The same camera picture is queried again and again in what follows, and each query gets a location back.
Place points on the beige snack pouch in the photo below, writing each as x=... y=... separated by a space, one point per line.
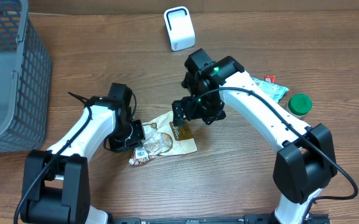
x=162 y=138

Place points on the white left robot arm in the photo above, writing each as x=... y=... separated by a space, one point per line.
x=56 y=184

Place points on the green lid jar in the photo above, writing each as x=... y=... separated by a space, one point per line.
x=300 y=104

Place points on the teal wet wipes packet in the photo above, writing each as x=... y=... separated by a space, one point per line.
x=276 y=92

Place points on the red candy bar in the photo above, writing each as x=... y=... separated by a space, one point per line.
x=270 y=78

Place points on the white barcode scanner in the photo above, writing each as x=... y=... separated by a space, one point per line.
x=179 y=28

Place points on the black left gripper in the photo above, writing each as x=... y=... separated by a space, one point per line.
x=118 y=145

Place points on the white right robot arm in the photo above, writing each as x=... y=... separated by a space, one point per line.
x=304 y=155

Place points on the dark plastic mesh basket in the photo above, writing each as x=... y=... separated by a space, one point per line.
x=25 y=80

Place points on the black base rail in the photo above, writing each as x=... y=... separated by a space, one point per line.
x=247 y=219

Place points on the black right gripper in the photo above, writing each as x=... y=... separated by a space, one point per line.
x=188 y=104

